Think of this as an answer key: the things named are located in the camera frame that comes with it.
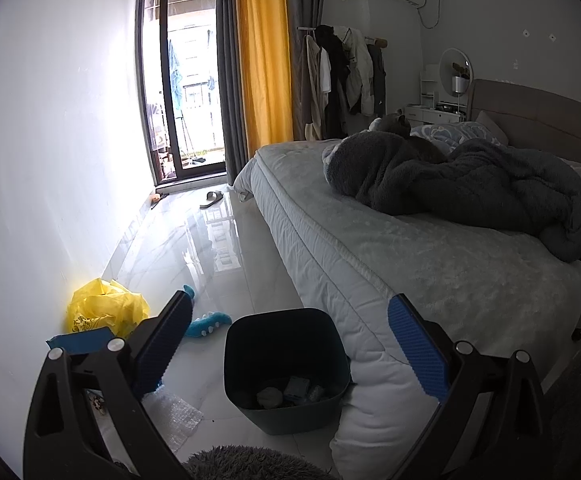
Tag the blue white tissue pack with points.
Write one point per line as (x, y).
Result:
(298, 389)

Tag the clothes rack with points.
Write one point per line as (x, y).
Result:
(378, 41)

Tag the blue crumpled packet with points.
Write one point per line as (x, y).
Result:
(80, 340)

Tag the white shelf organizer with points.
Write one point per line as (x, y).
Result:
(428, 85)

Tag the dark grey garment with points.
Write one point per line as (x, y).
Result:
(378, 80)

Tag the blue plush dinosaur toy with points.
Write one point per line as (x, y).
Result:
(208, 325)

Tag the white dressing table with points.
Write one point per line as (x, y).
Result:
(428, 114)

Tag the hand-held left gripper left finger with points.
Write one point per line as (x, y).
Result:
(168, 340)

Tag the bed with light grey cover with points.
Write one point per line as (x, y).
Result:
(420, 270)

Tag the grey curtain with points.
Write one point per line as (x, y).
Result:
(305, 0)
(230, 85)

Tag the grey white plush toy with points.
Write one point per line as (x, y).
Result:
(390, 125)

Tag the white fluffy sock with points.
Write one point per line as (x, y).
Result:
(270, 397)

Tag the blue patterned pillow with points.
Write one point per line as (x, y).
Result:
(450, 135)

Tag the white cup lamp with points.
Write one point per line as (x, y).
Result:
(459, 85)

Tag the small orange item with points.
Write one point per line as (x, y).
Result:
(156, 199)

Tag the grey fluffy rug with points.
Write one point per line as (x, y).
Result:
(255, 465)

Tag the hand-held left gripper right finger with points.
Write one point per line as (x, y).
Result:
(420, 345)

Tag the dark grey fleece blanket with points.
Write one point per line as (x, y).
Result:
(470, 185)

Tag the grey slipper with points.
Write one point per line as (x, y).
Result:
(213, 200)

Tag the yellow plastic bag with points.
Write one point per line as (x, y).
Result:
(105, 305)

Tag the clear bubble wrap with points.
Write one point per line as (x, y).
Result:
(175, 420)

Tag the dark framed glass door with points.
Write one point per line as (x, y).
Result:
(150, 85)

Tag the black garment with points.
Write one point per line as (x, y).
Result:
(338, 60)

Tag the round white mirror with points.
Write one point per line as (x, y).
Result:
(450, 62)

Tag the pink pillow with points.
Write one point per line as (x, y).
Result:
(580, 172)

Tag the beige coat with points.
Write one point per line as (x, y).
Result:
(313, 90)

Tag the beige pillow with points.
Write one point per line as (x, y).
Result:
(493, 127)

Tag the dark blue plastic bin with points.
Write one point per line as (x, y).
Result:
(250, 350)

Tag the white jacket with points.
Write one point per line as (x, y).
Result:
(358, 60)

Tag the yellow curtain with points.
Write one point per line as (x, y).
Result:
(263, 60)

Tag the beige padded headboard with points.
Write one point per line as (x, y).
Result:
(535, 115)

